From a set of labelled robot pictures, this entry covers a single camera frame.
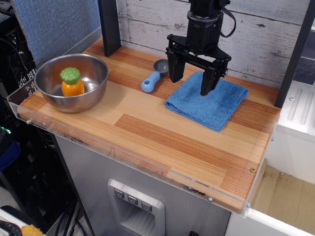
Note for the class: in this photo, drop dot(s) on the black left vertical post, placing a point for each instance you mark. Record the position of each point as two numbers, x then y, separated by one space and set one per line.
109 26

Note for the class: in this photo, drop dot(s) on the silver ice dispenser panel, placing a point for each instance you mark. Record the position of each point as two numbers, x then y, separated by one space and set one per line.
136 213

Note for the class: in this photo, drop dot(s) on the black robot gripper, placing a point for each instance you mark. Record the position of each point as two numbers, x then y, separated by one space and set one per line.
199 48

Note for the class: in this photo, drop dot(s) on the black plastic crate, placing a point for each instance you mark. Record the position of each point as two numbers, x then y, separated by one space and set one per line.
17 65

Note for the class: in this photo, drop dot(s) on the orange toy carrot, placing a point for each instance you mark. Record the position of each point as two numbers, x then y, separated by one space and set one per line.
72 84

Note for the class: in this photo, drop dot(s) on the blue plastic spoon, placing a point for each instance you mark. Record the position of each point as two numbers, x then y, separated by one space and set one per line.
160 68

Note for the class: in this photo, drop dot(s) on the white toy sink unit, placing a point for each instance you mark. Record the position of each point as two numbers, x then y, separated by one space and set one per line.
284 194

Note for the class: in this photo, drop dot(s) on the black vertical post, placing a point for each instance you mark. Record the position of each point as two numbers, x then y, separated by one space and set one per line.
109 26
296 54

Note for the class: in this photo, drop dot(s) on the blue fabric partition panel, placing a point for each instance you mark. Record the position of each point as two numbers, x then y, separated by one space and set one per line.
57 27

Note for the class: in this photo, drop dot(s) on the grey toy fridge cabinet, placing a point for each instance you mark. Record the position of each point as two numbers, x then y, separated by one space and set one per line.
90 171

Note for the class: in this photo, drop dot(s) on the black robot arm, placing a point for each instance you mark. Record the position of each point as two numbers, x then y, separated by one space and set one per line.
205 8

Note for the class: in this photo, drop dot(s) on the black right vertical post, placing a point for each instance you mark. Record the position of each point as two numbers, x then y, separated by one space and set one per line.
296 54

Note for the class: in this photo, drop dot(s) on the stainless steel bowl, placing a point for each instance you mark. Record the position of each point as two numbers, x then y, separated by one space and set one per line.
94 73

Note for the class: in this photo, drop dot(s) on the clear acrylic table guard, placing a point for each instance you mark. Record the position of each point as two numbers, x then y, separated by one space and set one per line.
135 128

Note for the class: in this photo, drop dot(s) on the blue folded towel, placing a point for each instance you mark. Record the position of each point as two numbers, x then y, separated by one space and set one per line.
212 110

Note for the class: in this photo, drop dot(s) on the yellow black object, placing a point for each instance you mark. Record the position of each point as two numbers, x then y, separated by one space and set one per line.
14 230

